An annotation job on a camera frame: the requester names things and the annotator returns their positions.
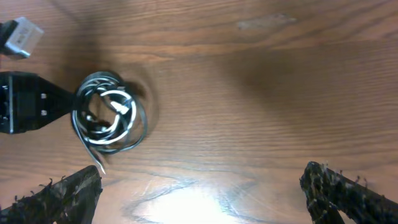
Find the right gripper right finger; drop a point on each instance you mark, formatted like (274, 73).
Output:
(328, 193)

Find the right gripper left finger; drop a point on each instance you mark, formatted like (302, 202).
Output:
(71, 200)

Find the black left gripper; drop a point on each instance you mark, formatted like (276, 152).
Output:
(19, 108)

